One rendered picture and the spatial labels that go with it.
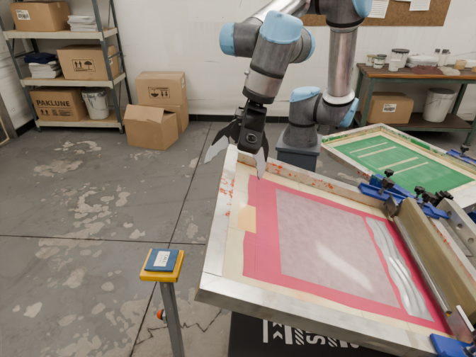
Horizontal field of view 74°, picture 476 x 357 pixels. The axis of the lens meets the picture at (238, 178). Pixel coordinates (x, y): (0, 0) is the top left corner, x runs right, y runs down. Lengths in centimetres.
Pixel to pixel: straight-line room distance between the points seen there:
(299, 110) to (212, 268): 85
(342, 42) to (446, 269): 72
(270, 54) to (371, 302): 58
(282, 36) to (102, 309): 207
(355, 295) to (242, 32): 65
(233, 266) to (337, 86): 78
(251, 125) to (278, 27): 19
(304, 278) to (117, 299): 179
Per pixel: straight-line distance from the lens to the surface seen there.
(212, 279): 61
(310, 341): 101
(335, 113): 127
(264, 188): 97
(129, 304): 234
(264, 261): 74
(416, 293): 95
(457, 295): 92
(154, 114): 400
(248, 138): 63
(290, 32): 65
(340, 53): 116
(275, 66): 66
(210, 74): 464
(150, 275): 116
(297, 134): 135
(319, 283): 77
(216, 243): 67
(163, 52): 471
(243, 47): 79
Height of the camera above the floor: 180
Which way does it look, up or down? 32 degrees down
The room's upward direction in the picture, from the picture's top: straight up
